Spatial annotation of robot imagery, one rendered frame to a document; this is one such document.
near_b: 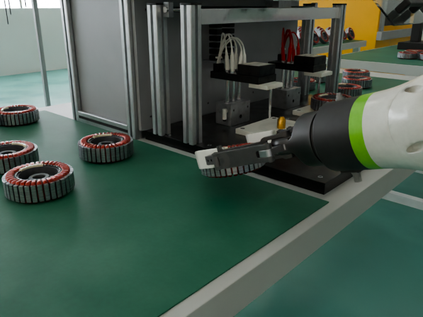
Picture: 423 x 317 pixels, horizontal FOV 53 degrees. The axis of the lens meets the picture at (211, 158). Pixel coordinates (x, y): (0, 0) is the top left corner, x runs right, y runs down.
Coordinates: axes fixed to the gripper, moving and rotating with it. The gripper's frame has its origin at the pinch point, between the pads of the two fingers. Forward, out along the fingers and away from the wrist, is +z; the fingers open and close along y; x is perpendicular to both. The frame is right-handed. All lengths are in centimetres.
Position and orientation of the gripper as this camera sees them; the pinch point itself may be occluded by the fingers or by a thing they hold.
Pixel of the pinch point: (231, 150)
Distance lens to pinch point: 72.3
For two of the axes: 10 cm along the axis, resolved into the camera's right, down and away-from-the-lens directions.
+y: 7.5, -2.7, 6.1
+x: -2.5, -9.6, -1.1
